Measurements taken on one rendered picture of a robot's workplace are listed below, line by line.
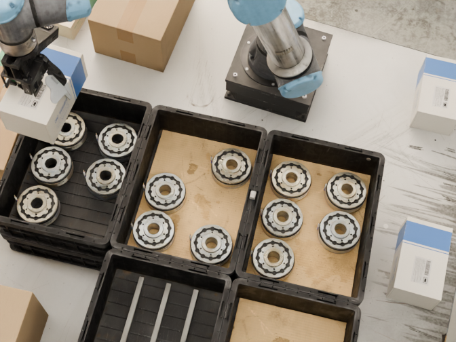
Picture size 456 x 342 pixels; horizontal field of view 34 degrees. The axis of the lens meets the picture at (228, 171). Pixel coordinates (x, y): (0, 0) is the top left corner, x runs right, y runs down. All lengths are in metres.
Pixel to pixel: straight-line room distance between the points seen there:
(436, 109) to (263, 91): 0.49
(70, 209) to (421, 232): 0.90
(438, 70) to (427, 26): 1.13
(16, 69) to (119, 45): 0.66
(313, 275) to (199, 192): 0.36
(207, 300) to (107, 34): 0.84
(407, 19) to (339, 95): 1.18
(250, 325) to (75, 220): 0.51
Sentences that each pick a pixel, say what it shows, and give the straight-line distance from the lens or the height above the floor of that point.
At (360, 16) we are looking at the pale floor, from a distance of 3.32.
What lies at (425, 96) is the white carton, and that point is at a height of 0.79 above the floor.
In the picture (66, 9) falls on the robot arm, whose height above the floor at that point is 1.43.
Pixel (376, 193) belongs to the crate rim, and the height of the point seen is 0.93.
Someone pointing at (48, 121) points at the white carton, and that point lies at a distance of 1.69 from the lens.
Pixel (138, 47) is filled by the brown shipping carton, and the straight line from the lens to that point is 2.19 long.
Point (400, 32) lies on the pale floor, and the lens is 3.31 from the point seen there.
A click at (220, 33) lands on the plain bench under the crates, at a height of 0.70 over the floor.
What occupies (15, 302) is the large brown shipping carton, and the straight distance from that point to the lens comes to 1.79.
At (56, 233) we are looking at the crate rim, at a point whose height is 0.93.
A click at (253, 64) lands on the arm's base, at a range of 2.11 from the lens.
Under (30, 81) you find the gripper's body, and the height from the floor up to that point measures 1.25.
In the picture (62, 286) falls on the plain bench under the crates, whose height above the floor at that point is 0.70.
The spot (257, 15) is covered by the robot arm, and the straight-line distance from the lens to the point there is 1.57.
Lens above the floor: 2.57
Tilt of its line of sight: 64 degrees down
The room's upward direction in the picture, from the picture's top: 4 degrees clockwise
